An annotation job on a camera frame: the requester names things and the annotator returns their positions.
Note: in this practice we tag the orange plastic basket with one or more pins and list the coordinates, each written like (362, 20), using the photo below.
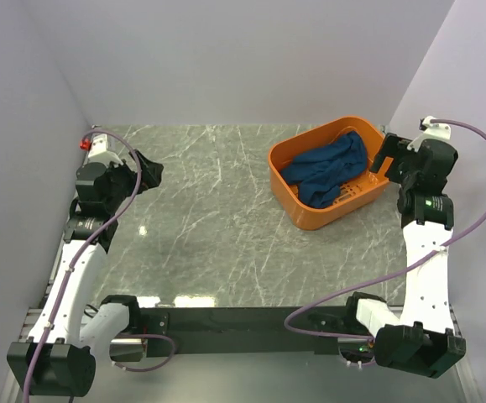
(354, 194)

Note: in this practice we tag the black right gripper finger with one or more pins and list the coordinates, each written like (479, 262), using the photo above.
(395, 147)
(381, 164)

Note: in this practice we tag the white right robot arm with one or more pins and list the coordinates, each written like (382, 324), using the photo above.
(422, 339)

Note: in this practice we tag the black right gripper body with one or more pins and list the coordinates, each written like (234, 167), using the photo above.
(406, 175)

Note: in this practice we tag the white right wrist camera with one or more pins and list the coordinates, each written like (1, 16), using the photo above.
(430, 130)

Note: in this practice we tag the aluminium frame rail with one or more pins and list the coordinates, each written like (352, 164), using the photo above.
(33, 315)

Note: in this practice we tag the blue t shirt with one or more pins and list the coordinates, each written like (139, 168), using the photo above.
(319, 173)

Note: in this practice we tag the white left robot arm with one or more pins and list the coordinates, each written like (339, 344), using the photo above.
(62, 352)

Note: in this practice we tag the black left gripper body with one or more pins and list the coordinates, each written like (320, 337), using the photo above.
(123, 180)

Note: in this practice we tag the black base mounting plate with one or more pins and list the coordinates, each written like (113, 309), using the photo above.
(215, 330)

